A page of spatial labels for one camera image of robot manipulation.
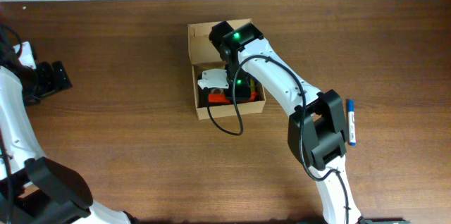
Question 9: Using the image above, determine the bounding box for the yellow highlighter pen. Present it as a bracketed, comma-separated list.
[249, 79, 256, 92]

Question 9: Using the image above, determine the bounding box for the red utility knife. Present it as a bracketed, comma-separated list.
[208, 92, 259, 105]

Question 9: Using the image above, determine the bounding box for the cardboard box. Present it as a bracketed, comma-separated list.
[187, 18, 266, 120]

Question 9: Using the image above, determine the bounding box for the blue white marker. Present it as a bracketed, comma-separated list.
[347, 100, 357, 146]

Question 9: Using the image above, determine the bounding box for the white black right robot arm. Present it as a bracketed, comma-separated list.
[197, 21, 363, 223]

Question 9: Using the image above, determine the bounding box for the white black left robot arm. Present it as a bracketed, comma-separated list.
[1, 25, 138, 224]

